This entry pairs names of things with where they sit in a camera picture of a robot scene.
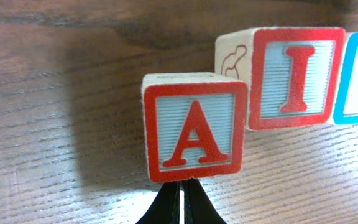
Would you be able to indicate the red letter A block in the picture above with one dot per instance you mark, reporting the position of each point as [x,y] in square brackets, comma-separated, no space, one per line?
[194,125]

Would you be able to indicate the red letter I block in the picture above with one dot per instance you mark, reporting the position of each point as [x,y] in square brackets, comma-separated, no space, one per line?
[291,72]

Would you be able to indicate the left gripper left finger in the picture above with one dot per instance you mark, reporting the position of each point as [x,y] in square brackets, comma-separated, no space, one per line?
[165,209]

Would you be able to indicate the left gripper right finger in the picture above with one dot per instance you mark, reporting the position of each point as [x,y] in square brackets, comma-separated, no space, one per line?
[198,208]

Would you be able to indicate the blue number 2 block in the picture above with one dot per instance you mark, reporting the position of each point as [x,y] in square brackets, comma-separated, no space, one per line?
[346,101]

